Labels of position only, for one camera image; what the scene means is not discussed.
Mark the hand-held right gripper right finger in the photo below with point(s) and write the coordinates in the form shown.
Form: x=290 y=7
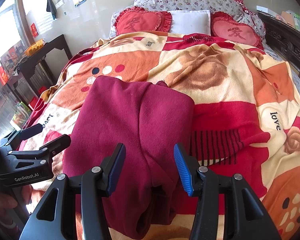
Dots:
x=183 y=170

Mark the pile of pastel packets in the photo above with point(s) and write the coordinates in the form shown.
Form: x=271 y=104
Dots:
x=293 y=21

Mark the white pillow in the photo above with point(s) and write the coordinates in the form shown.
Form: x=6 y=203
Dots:
x=190 y=21

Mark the red box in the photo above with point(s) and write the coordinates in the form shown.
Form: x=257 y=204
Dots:
x=3 y=75

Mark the dark hanging cloth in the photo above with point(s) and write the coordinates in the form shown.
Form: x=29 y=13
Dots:
x=51 y=6

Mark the person's left hand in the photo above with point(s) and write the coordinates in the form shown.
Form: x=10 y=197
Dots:
x=2 y=201

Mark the red wall sticker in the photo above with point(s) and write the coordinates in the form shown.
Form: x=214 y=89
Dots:
x=34 y=30

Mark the dark wooden table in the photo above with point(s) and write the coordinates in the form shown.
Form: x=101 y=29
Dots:
x=40 y=62

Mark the orange basket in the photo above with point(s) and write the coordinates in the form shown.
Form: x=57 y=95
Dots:
x=35 y=47

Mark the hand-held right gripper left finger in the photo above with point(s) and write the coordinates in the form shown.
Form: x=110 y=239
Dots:
x=117 y=170

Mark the maroon pants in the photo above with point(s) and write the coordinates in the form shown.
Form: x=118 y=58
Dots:
x=130 y=120

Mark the red heart pillow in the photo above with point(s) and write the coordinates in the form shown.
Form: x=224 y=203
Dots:
x=140 y=21
x=232 y=32

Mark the printed fleece blanket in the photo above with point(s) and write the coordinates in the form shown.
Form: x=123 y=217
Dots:
x=215 y=80

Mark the green printed bag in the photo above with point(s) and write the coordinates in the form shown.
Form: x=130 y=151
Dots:
x=20 y=115

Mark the dark carved wooden headboard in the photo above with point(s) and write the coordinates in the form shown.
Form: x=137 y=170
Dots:
x=285 y=42

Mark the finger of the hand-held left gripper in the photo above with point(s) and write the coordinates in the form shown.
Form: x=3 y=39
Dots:
x=31 y=130
x=55 y=143

